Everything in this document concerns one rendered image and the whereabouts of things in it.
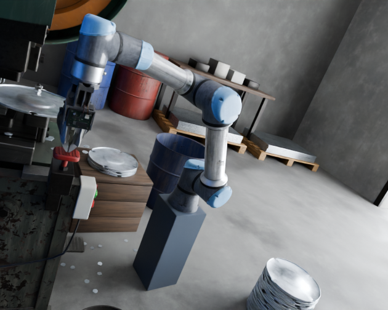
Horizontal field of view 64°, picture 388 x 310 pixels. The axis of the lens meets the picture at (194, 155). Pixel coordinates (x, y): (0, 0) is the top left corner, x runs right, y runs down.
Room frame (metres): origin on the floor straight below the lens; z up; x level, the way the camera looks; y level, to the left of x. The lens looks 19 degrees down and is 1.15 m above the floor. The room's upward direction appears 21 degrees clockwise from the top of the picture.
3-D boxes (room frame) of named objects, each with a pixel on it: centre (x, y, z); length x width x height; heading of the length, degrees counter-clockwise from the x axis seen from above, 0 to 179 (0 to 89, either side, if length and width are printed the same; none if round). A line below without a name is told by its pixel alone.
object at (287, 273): (1.37, -0.70, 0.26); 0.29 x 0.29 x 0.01
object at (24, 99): (1.02, 0.59, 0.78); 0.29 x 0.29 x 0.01
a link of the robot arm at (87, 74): (0.77, 0.32, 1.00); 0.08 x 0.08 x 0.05
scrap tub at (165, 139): (2.13, 0.09, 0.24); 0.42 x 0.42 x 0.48
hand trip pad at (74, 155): (0.79, 0.34, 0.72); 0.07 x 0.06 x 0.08; 119
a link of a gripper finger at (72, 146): (0.77, 0.31, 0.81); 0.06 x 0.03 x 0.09; 29
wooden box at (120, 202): (1.67, 0.43, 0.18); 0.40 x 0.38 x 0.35; 126
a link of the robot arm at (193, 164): (1.33, -0.04, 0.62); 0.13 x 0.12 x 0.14; 46
